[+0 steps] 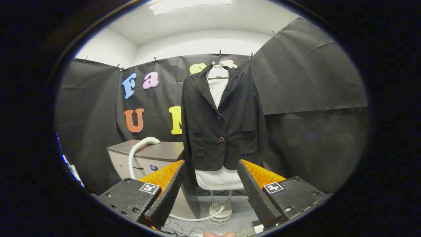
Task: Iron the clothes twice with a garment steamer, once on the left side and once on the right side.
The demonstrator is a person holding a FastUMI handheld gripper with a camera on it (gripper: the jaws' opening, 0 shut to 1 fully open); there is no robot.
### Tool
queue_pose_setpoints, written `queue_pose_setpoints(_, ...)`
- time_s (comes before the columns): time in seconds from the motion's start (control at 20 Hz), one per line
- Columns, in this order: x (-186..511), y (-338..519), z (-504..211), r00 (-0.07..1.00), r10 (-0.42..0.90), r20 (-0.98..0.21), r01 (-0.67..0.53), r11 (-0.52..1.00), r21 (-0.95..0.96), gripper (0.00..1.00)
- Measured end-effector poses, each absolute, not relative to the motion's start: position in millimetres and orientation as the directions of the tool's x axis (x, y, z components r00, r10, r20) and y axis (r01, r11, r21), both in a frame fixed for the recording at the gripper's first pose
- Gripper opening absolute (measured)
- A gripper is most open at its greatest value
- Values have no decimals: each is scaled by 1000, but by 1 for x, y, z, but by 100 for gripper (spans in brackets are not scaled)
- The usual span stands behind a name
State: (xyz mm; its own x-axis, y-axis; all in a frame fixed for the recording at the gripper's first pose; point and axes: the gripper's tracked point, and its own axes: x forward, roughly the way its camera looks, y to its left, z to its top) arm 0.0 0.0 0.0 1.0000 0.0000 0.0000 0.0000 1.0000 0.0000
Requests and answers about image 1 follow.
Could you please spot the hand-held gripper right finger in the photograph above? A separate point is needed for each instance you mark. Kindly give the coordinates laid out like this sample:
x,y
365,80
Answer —
x,y
256,194

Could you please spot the black jacket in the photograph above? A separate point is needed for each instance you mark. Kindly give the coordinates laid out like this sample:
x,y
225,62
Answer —
x,y
204,131

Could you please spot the steamer stand base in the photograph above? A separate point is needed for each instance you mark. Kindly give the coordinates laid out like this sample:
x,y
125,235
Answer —
x,y
220,214

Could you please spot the grey cabinet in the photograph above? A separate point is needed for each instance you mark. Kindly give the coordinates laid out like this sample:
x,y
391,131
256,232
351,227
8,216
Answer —
x,y
161,151

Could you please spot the white clothes hanger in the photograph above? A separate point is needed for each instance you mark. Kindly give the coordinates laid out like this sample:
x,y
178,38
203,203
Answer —
x,y
217,71

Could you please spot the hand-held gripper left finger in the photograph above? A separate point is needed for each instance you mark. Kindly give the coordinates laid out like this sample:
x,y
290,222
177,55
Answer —
x,y
167,197

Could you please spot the long ceiling light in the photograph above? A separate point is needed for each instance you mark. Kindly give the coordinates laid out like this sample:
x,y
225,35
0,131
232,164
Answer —
x,y
184,6

